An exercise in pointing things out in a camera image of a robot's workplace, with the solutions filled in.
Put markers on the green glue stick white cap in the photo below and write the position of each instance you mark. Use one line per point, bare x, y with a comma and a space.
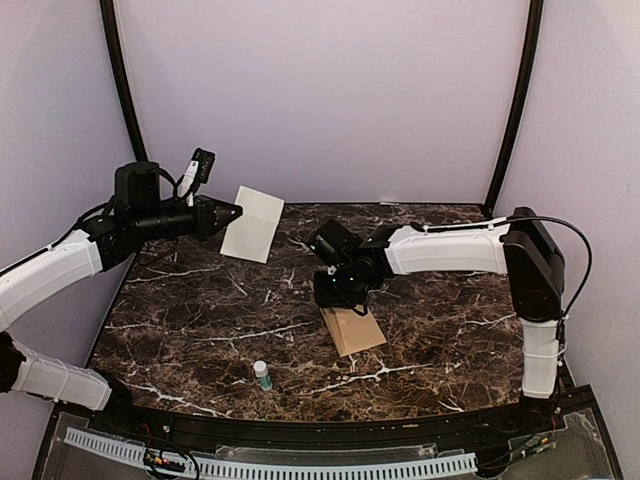
262, 374

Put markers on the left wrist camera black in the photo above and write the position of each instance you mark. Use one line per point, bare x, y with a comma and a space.
204, 164

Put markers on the black frame post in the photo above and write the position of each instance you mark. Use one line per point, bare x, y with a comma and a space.
120, 77
523, 78

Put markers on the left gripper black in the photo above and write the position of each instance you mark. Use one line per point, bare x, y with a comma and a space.
205, 224

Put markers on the right black frame post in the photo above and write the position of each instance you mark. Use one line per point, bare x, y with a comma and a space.
523, 78

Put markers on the brown paper envelope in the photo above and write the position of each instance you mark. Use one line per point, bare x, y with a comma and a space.
352, 333

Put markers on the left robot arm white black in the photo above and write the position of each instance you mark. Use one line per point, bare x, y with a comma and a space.
147, 205

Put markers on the white slotted cable duct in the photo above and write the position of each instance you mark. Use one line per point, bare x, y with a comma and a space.
256, 463

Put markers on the black front rail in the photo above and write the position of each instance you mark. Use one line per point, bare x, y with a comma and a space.
492, 428

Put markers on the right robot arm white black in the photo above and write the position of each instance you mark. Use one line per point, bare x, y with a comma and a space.
517, 246

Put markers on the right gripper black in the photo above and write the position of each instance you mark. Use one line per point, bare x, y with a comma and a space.
326, 299

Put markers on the white letter paper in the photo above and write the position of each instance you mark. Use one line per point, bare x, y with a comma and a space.
251, 235

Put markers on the left black frame post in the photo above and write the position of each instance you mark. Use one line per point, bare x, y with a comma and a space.
120, 77

